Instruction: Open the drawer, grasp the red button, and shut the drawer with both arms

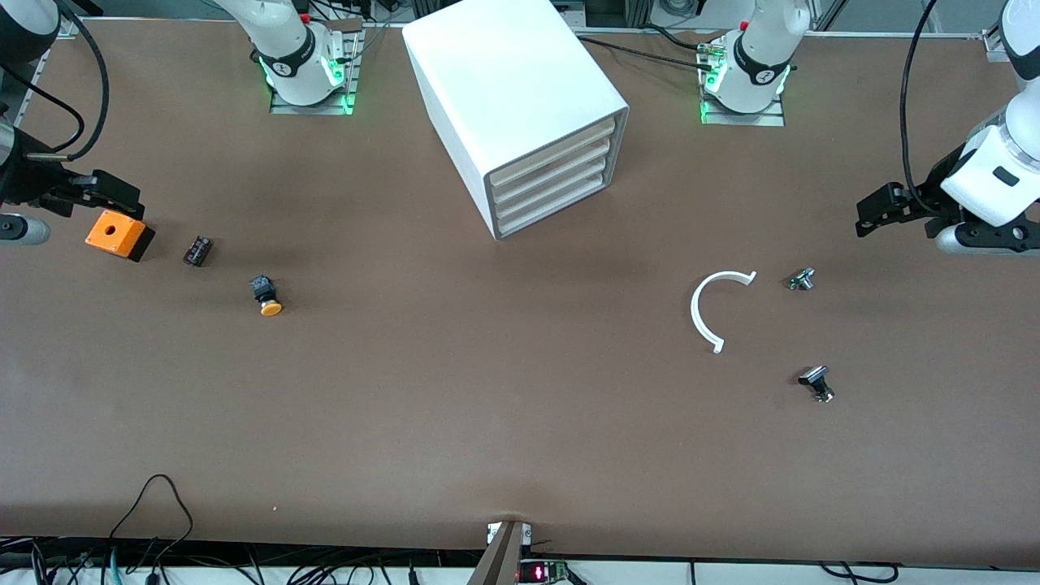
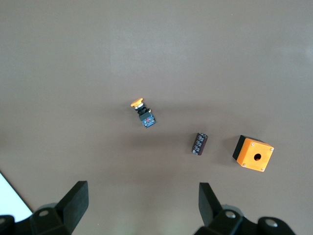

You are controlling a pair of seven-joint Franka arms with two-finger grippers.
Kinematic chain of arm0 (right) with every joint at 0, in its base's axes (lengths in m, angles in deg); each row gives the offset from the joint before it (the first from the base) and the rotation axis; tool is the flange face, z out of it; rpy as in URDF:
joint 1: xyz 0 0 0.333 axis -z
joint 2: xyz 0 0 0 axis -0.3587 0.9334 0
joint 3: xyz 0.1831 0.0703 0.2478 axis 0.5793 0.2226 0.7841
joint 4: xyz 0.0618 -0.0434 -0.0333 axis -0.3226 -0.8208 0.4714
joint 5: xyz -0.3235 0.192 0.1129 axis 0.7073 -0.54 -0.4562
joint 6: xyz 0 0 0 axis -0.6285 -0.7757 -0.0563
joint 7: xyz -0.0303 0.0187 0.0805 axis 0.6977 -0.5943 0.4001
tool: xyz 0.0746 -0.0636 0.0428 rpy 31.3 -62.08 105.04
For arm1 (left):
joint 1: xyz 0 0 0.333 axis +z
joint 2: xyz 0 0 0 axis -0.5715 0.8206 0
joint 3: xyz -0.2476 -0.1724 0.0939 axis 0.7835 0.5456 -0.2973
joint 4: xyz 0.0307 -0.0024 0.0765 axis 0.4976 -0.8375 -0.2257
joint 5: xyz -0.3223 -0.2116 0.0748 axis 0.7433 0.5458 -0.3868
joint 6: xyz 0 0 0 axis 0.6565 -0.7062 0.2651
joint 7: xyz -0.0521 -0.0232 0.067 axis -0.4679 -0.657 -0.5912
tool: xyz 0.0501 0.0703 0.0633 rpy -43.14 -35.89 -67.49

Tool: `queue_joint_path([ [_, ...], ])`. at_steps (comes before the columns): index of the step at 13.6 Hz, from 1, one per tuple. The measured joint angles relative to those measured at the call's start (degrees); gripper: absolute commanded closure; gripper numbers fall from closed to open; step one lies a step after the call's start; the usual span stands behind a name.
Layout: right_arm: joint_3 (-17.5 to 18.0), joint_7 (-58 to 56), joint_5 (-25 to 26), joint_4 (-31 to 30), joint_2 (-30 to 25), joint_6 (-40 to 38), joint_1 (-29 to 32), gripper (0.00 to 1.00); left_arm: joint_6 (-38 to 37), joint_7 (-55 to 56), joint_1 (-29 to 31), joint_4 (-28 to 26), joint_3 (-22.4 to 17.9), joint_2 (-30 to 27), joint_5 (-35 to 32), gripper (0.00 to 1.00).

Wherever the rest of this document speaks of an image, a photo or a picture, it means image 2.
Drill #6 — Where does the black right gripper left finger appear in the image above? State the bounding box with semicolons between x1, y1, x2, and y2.
0;181;89;235

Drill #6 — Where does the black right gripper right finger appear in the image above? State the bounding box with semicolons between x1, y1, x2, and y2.
194;182;296;235

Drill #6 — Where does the white drawer cabinet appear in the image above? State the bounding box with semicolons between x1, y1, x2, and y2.
0;170;34;222

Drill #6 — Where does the yellow mushroom push button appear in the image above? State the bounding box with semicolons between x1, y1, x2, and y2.
130;97;157;129

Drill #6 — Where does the small black connector block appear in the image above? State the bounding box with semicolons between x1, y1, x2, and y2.
191;132;209;156

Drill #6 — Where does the orange button enclosure box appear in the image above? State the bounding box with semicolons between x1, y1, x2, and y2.
231;135;275;173

